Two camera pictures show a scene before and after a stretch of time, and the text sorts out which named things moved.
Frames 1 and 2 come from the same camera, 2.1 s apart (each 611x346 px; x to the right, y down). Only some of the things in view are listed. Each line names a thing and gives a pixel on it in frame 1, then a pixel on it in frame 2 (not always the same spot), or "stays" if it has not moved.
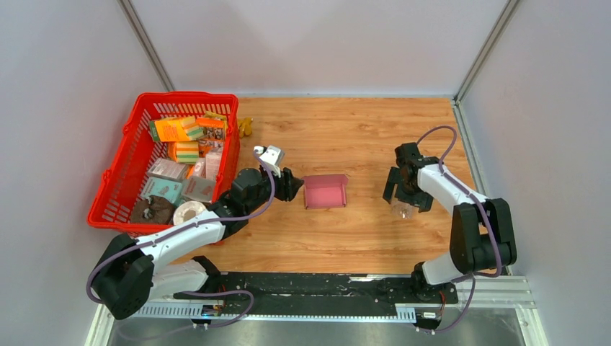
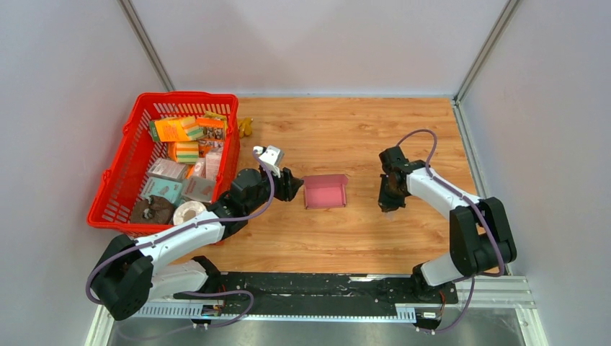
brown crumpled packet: x=154 y=209 stays
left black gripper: x=289 y=190 stays
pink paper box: x=325 y=191 stays
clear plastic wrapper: x=402 y=210 → x=390 y=215
